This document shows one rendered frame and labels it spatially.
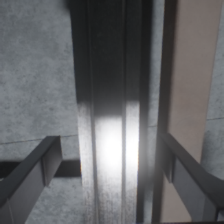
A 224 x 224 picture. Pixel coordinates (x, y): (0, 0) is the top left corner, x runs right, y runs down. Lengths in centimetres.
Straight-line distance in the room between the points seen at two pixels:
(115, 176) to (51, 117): 44
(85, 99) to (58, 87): 40
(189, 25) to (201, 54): 4
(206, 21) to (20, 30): 50
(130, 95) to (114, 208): 12
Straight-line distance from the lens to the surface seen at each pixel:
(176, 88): 25
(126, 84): 16
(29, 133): 64
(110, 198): 19
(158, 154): 16
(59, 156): 16
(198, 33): 26
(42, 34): 57
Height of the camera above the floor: 53
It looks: 75 degrees down
